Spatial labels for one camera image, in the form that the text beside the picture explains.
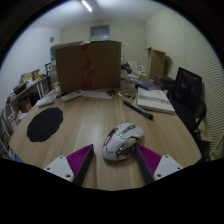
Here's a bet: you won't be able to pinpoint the tall open cardboard box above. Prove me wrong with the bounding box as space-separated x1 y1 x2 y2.
143 46 167 80

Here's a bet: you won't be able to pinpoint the black round mouse pad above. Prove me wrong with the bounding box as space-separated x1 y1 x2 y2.
26 106 64 143

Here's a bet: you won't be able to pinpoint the flat white remote control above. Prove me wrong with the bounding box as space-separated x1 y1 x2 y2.
35 96 56 108

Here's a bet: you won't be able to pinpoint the long ceiling light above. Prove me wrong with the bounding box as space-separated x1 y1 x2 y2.
80 0 94 13

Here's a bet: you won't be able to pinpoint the open white book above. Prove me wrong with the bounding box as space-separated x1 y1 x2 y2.
135 86 176 115

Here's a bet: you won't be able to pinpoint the cluttered wooden side desk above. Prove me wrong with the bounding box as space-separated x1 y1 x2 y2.
6 68 56 113

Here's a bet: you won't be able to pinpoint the black office chair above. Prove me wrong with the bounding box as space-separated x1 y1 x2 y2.
170 66 208 141

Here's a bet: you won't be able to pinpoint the black marker pen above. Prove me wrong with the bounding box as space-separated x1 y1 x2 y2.
122 99 155 121

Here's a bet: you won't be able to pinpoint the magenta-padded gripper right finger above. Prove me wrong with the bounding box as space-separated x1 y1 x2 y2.
133 143 184 185

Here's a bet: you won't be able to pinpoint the large brown cardboard box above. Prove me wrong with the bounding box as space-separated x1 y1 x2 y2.
54 40 122 94

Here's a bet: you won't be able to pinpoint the blue book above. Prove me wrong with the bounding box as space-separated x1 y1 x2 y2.
128 76 162 92

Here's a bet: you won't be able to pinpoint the white and grey computer mouse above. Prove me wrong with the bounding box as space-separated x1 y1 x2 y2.
101 122 145 162

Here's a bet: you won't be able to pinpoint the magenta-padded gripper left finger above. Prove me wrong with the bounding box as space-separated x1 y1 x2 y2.
43 143 95 186

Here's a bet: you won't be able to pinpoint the grey door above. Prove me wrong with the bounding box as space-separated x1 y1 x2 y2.
89 23 111 42

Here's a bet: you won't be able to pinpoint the thick white remote control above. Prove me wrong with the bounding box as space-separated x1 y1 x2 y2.
60 89 84 103

